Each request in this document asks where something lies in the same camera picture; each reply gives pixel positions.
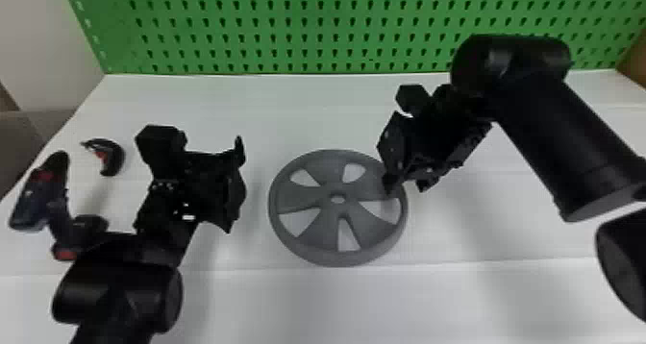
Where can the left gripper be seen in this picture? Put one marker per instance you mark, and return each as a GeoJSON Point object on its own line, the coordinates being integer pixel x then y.
{"type": "Point", "coordinates": [214, 184]}

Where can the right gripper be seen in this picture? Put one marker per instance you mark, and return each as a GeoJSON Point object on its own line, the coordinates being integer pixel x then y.
{"type": "Point", "coordinates": [419, 144]}

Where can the grey wheel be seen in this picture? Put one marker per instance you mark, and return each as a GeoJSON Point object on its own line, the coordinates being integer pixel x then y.
{"type": "Point", "coordinates": [323, 225]}

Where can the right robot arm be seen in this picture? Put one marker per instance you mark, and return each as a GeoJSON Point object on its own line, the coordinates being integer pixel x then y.
{"type": "Point", "coordinates": [555, 134]}

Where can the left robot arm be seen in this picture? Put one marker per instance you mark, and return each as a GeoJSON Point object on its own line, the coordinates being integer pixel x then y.
{"type": "Point", "coordinates": [118, 293]}

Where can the black and red tool part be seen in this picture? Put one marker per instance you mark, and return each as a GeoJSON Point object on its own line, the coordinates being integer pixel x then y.
{"type": "Point", "coordinates": [110, 157]}

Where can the drill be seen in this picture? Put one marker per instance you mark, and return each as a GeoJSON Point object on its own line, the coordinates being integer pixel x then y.
{"type": "Point", "coordinates": [45, 194]}

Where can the cardboard box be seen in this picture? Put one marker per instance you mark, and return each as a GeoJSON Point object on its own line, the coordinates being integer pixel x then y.
{"type": "Point", "coordinates": [635, 63]}

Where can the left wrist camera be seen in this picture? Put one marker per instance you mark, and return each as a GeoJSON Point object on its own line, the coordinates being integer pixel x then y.
{"type": "Point", "coordinates": [160, 149]}

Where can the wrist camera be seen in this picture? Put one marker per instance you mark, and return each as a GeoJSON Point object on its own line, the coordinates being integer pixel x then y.
{"type": "Point", "coordinates": [413, 98]}
{"type": "Point", "coordinates": [160, 149]}

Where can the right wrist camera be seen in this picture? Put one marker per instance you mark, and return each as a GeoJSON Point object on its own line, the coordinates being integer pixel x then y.
{"type": "Point", "coordinates": [413, 98]}

